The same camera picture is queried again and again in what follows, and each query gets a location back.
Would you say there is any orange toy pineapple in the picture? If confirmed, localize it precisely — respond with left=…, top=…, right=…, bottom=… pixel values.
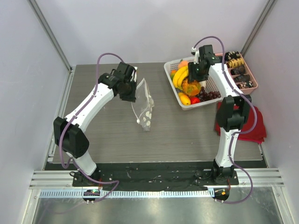
left=182, top=78, right=201, bottom=97

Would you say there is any clear spotted zip bag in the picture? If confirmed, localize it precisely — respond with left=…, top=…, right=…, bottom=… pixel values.
left=131, top=78, right=155, bottom=131

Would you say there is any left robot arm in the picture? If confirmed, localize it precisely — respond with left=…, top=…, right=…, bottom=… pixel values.
left=53, top=62, right=137, bottom=186

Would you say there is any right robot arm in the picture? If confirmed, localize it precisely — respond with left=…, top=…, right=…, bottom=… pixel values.
left=188, top=45, right=251, bottom=184

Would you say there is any yellow banana bunch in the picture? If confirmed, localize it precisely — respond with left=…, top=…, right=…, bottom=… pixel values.
left=172, top=66, right=189, bottom=89

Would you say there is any peach fruit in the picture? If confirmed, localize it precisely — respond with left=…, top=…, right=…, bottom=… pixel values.
left=178, top=60, right=189, bottom=69

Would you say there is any white plastic fruit basket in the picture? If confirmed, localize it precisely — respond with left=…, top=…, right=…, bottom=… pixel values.
left=164, top=57, right=222, bottom=111

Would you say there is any small orange fruit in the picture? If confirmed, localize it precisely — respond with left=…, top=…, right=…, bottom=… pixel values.
left=170, top=70, right=177, bottom=79

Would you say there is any purple grape bunch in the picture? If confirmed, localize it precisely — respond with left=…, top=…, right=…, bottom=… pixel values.
left=196, top=87, right=221, bottom=102

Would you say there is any red strawberry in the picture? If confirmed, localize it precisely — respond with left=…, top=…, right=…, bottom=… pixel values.
left=190, top=97, right=201, bottom=105

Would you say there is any yellow orange mango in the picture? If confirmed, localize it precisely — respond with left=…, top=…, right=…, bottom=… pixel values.
left=178, top=92, right=191, bottom=105

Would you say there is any pink divided tray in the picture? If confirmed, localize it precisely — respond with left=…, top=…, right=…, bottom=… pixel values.
left=224, top=51, right=258, bottom=95

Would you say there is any red folded cloth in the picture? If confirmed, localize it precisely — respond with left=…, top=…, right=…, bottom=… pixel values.
left=214, top=102, right=267, bottom=143

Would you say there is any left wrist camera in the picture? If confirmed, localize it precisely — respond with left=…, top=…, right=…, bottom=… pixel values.
left=131, top=66, right=138, bottom=82

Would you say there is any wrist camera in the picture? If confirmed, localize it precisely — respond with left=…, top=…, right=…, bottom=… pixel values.
left=131, top=66, right=138, bottom=82
left=191, top=47, right=200, bottom=64

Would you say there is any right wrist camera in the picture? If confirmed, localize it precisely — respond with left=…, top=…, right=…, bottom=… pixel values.
left=191, top=47, right=200, bottom=64

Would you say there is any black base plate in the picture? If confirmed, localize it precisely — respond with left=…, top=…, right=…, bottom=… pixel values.
left=44, top=161, right=268, bottom=192

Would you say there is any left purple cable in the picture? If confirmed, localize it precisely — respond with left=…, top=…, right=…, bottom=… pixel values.
left=59, top=53, right=127, bottom=203

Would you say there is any white slotted cable duct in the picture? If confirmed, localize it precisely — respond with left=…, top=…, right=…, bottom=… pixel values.
left=39, top=189, right=214, bottom=199

